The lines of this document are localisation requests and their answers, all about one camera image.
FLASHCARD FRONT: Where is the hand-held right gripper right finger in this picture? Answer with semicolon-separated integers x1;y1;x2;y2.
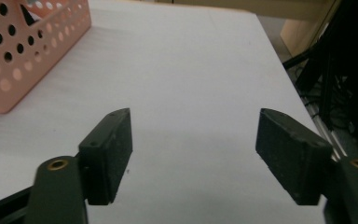
255;107;334;206

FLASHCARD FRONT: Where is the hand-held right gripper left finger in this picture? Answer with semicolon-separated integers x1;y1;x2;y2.
77;107;134;206

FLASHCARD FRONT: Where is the black metal stand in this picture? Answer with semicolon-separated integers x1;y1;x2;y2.
282;0;358;153

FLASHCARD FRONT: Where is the wooden cabinet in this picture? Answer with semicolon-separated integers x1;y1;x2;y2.
280;18;324;58

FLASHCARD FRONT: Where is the pink perforated plastic basket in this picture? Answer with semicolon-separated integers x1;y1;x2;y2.
0;0;92;114

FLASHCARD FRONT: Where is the aluminium frame rail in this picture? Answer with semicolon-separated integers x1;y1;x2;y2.
302;96;349;162

